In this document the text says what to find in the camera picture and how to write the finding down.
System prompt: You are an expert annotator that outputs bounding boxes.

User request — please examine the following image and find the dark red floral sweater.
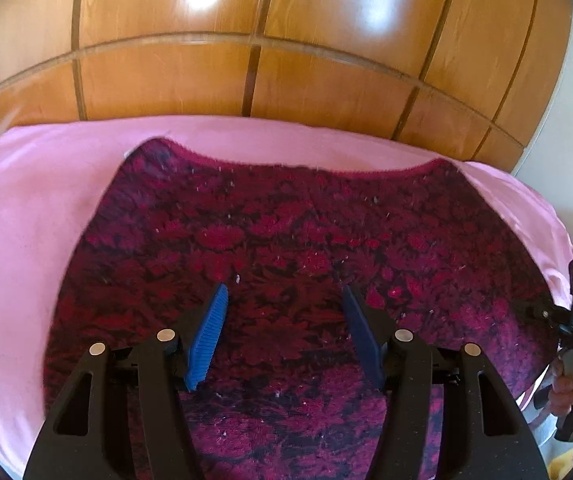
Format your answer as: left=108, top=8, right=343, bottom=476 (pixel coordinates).
left=44, top=139, right=557, bottom=479

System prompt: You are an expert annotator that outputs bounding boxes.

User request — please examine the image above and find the person's right hand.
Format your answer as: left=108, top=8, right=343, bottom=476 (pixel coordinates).
left=548, top=358, right=573, bottom=417

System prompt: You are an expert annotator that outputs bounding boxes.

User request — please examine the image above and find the pink bed sheet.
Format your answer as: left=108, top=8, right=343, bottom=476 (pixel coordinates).
left=0, top=114, right=573, bottom=478

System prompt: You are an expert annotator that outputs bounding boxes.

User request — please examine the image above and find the wooden panelled headboard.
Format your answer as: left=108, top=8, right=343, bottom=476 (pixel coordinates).
left=0, top=0, right=573, bottom=170

